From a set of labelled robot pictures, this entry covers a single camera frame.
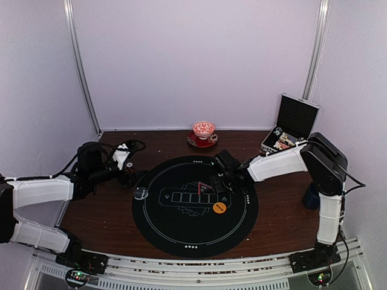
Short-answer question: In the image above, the clear dealer button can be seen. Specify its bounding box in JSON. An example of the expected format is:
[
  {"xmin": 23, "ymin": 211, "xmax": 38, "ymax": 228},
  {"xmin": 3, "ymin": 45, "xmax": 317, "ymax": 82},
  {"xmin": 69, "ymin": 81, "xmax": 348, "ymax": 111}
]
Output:
[{"xmin": 133, "ymin": 187, "xmax": 149, "ymax": 201}]

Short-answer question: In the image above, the orange big blind button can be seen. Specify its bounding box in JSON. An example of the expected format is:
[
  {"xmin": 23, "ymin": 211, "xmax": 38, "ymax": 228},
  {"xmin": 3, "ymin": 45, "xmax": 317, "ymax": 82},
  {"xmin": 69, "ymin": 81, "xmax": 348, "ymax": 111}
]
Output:
[{"xmin": 212, "ymin": 202, "xmax": 227, "ymax": 214}]

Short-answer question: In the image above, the triangular all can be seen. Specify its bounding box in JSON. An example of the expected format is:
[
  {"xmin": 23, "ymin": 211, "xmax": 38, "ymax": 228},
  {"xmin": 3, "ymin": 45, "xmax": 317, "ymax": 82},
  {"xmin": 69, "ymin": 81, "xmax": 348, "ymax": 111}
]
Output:
[{"xmin": 198, "ymin": 182, "xmax": 212, "ymax": 196}]

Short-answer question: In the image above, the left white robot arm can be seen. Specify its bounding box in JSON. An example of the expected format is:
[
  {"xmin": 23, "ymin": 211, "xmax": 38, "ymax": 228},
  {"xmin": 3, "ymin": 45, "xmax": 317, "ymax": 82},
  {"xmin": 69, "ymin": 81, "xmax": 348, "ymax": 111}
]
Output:
[{"xmin": 1, "ymin": 140, "xmax": 146, "ymax": 268}]

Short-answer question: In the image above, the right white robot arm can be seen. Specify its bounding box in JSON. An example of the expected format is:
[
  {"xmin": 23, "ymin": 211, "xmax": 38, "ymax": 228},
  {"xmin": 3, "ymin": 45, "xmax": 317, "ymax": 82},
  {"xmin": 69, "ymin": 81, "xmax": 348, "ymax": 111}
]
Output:
[{"xmin": 210, "ymin": 132, "xmax": 348, "ymax": 267}]

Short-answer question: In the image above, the orange black chip stack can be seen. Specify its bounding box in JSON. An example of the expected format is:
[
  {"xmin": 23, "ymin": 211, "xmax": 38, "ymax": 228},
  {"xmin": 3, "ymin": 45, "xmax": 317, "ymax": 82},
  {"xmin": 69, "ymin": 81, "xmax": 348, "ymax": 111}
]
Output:
[{"xmin": 125, "ymin": 162, "xmax": 135, "ymax": 175}]

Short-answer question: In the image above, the red floral saucer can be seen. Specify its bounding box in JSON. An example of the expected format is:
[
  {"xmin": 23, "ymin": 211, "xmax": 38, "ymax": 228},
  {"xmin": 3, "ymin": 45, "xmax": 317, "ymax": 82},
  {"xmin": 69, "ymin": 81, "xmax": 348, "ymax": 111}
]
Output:
[{"xmin": 187, "ymin": 131, "xmax": 218, "ymax": 149}]

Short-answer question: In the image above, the red patterned bowl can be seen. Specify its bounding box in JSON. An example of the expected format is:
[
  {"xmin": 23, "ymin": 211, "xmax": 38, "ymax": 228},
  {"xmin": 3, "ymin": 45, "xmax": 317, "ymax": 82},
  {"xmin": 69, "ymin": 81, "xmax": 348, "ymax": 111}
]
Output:
[{"xmin": 192, "ymin": 121, "xmax": 215, "ymax": 140}]

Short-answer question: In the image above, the playing card deck in case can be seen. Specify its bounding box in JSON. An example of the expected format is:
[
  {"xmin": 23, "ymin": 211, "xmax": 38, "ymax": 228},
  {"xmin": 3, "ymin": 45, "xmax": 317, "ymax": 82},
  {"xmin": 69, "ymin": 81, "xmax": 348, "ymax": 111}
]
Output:
[{"xmin": 273, "ymin": 132, "xmax": 298, "ymax": 150}]

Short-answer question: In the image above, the chip roll in case left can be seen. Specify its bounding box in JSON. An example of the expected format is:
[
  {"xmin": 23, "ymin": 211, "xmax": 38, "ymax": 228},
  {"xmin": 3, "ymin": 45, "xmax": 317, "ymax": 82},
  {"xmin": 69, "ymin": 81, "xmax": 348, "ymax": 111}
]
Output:
[{"xmin": 273, "ymin": 127, "xmax": 283, "ymax": 137}]

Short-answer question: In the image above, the round black poker mat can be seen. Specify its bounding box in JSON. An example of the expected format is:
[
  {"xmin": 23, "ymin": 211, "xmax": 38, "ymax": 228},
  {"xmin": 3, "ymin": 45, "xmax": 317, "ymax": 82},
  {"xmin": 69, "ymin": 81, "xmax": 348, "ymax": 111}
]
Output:
[{"xmin": 132, "ymin": 156, "xmax": 258, "ymax": 259}]

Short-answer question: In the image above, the dark blue mug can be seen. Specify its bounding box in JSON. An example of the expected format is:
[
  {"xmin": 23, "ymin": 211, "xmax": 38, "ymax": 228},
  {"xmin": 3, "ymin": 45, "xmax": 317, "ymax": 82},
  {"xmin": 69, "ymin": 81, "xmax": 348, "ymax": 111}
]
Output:
[{"xmin": 302, "ymin": 182, "xmax": 320, "ymax": 210}]

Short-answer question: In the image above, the aluminium poker case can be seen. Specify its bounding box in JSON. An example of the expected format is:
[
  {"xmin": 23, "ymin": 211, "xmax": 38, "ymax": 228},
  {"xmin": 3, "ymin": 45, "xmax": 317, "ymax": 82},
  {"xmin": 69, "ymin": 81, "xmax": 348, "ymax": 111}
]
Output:
[{"xmin": 261, "ymin": 93, "xmax": 320, "ymax": 153}]

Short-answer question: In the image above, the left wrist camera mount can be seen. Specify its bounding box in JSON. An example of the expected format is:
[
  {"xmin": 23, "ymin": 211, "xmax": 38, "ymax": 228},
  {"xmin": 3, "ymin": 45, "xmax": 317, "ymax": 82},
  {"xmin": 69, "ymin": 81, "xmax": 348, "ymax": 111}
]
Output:
[{"xmin": 112, "ymin": 143, "xmax": 133, "ymax": 170}]

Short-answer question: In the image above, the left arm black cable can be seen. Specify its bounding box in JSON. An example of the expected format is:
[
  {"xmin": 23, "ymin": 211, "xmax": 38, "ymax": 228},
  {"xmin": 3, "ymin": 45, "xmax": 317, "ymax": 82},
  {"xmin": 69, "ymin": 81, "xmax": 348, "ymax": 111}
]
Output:
[{"xmin": 48, "ymin": 139, "xmax": 148, "ymax": 182}]

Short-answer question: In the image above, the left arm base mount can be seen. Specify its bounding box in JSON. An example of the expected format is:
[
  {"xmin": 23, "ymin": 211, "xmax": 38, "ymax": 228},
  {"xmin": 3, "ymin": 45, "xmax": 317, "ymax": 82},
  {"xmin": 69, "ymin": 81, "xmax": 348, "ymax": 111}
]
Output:
[{"xmin": 51, "ymin": 237, "xmax": 108, "ymax": 289}]

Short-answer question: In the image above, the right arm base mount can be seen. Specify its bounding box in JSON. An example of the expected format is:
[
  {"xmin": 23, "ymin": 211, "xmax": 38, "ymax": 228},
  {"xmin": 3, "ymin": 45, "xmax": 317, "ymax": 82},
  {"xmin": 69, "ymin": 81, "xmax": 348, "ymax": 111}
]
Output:
[{"xmin": 289, "ymin": 242, "xmax": 341, "ymax": 287}]

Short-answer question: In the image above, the left aluminium frame post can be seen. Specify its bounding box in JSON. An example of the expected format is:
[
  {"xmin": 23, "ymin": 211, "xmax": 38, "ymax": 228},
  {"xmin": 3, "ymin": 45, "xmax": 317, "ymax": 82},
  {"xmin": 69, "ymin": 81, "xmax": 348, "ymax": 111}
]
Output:
[{"xmin": 63, "ymin": 0, "xmax": 102, "ymax": 136}]

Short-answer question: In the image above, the aluminium frame post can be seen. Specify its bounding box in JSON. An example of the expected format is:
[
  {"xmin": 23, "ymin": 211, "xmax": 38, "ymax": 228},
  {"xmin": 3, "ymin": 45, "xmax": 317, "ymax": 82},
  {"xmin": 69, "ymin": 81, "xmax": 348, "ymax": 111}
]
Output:
[
  {"xmin": 302, "ymin": 0, "xmax": 330, "ymax": 101},
  {"xmin": 63, "ymin": 0, "xmax": 102, "ymax": 136}
]

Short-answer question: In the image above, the right aluminium frame post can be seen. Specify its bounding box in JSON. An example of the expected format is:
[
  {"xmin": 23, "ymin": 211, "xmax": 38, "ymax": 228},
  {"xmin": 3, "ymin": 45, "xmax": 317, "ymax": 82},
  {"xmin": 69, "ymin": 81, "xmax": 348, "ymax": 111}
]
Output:
[{"xmin": 302, "ymin": 0, "xmax": 330, "ymax": 101}]

